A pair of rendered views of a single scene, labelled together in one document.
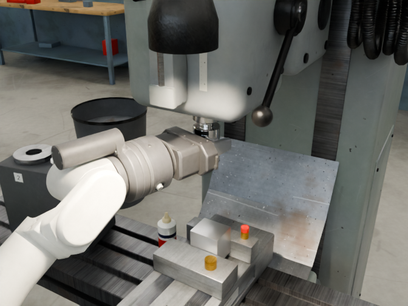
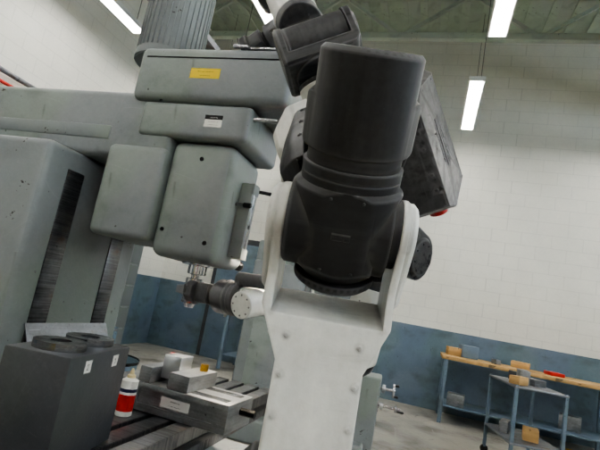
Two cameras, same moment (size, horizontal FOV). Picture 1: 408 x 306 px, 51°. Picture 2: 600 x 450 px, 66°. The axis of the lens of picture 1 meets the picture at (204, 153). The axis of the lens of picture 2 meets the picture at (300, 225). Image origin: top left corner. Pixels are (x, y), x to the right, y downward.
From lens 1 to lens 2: 1.51 m
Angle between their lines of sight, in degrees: 105
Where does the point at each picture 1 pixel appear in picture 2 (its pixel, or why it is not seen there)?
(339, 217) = not seen: hidden behind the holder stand
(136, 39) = (225, 224)
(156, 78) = (243, 245)
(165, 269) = (194, 386)
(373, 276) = not seen: outside the picture
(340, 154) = (106, 316)
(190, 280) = (204, 384)
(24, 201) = (79, 403)
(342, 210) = not seen: hidden behind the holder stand
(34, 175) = (102, 356)
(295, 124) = (85, 298)
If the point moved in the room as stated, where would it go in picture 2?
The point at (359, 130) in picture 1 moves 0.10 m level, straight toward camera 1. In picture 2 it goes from (118, 295) to (145, 301)
